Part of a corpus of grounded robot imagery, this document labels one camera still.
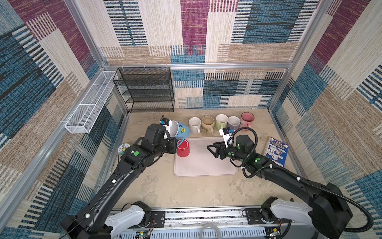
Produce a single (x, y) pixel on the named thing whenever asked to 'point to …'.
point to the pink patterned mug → (246, 120)
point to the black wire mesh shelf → (146, 89)
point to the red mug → (183, 150)
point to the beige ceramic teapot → (207, 123)
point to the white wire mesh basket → (84, 117)
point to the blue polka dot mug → (179, 130)
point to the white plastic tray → (201, 162)
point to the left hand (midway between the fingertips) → (177, 140)
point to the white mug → (194, 124)
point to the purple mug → (234, 122)
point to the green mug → (221, 121)
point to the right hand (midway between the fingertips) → (212, 147)
